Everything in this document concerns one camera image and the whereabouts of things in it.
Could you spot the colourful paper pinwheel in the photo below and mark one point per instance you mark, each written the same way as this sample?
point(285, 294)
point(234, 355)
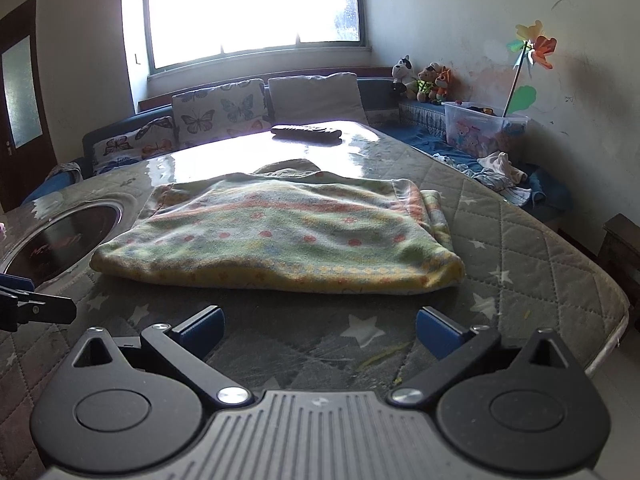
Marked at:
point(537, 47)

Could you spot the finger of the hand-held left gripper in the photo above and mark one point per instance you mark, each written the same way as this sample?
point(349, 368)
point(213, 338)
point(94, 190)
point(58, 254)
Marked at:
point(47, 310)
point(15, 282)

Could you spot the green printed garment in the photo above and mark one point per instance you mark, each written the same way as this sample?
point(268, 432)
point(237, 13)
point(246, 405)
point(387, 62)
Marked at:
point(280, 230)

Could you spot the clear plastic toy box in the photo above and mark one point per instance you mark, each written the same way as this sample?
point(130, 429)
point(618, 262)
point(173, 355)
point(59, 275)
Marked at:
point(480, 130)

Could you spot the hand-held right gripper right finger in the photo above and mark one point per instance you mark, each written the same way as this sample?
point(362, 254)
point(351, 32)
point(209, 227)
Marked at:
point(436, 332)

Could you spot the dark wooden furniture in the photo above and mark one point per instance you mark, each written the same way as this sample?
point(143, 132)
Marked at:
point(620, 255)

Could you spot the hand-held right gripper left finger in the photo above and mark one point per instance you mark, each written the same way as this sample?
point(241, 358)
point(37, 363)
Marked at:
point(202, 332)

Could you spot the orange fox plush toy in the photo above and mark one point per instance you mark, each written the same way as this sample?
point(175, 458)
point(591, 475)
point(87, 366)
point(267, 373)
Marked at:
point(444, 85)

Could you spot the black remote control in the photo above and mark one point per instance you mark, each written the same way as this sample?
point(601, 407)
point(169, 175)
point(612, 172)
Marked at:
point(306, 133)

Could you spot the blue blanket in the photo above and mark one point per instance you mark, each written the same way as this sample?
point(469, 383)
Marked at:
point(67, 177)

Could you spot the plain white cushion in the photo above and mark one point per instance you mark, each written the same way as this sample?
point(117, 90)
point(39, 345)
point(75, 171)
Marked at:
point(315, 97)

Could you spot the dark wooden door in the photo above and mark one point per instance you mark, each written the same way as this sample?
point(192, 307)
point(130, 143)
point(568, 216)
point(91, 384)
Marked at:
point(27, 110)

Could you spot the blue sofa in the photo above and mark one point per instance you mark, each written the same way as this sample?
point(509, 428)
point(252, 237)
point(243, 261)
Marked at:
point(420, 125)

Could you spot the pile of light clothes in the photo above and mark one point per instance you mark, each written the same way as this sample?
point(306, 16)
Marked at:
point(500, 170)

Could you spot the black and white plush toy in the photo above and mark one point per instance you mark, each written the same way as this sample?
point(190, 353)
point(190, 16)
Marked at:
point(402, 75)

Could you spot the brown bear plush toy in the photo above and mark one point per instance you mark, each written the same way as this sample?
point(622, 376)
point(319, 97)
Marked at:
point(427, 85)

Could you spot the round built-in hob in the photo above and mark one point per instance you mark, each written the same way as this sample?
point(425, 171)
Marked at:
point(60, 240)

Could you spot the square butterfly print cushion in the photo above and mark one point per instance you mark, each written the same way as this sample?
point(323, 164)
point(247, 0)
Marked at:
point(217, 112)

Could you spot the window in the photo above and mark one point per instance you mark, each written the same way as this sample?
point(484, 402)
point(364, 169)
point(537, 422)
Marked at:
point(250, 5)

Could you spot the grey quilted star table cover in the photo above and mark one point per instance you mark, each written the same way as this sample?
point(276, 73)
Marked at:
point(500, 220)

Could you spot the long butterfly print cushion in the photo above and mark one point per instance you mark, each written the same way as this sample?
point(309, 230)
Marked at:
point(132, 147)

